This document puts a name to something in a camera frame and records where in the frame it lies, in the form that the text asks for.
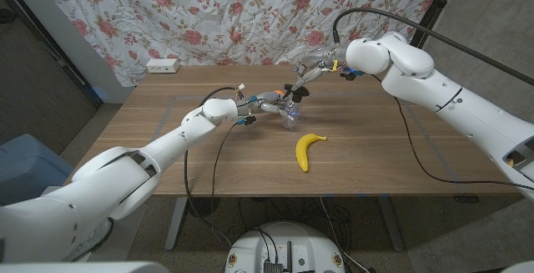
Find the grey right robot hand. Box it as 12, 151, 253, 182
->
290, 49, 350, 94

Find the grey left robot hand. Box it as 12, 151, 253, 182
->
248, 90, 300, 119

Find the clear spray bottle black nozzle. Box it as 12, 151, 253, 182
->
280, 83, 310, 130

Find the yellow toy banana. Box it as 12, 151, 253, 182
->
295, 133, 328, 174

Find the floral backdrop cloth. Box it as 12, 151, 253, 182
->
31, 0, 447, 87

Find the white power strip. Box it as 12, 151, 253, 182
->
145, 58, 181, 74

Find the black round table foot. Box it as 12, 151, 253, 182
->
185, 196, 221, 219

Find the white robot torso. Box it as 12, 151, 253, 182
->
224, 221, 346, 273

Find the white table leg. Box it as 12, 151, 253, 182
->
164, 196, 189, 252

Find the grey table leg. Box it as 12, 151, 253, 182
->
377, 196, 406, 252

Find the black slanted bar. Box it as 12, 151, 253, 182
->
0, 0, 103, 109

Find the white slanted panel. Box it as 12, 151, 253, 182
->
3, 0, 134, 104

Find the blue bin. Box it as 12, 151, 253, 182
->
0, 134, 75, 207

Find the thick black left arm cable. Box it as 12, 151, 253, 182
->
183, 86, 245, 245

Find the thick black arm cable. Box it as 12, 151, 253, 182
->
332, 7, 534, 76
183, 86, 245, 245

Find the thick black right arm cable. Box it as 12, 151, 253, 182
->
332, 7, 534, 76

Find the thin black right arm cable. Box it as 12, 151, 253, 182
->
370, 74, 534, 193

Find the white floor cable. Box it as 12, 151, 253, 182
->
319, 196, 370, 273

